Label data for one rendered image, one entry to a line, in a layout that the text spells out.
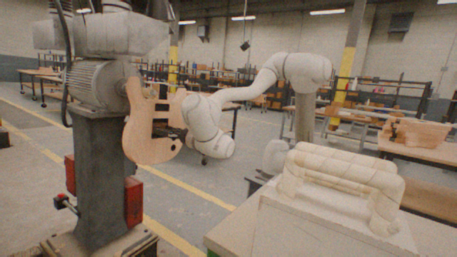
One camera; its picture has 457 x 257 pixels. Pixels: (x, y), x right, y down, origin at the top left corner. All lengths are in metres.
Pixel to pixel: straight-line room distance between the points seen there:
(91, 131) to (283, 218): 1.06
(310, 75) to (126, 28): 0.77
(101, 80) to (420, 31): 11.59
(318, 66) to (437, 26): 11.01
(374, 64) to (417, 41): 1.52
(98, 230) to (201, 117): 1.06
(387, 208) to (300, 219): 0.15
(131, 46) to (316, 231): 0.77
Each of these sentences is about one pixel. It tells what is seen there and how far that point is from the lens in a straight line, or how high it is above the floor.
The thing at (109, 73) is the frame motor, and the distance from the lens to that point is 1.14.
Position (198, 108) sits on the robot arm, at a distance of 0.72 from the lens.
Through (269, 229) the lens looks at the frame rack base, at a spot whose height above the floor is 1.03.
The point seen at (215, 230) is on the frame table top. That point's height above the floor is 0.93.
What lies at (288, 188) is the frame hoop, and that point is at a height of 1.13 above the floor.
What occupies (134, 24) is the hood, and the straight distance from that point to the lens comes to 0.87.
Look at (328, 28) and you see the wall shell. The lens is 12.15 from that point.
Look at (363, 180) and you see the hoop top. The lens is 0.45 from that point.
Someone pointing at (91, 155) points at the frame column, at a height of 0.87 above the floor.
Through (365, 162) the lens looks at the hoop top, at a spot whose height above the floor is 1.20.
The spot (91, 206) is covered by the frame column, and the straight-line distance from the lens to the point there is 1.48.
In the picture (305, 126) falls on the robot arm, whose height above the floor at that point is 1.14.
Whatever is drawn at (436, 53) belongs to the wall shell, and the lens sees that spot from 11.85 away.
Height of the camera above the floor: 1.34
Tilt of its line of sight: 13 degrees down
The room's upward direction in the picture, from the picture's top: 6 degrees clockwise
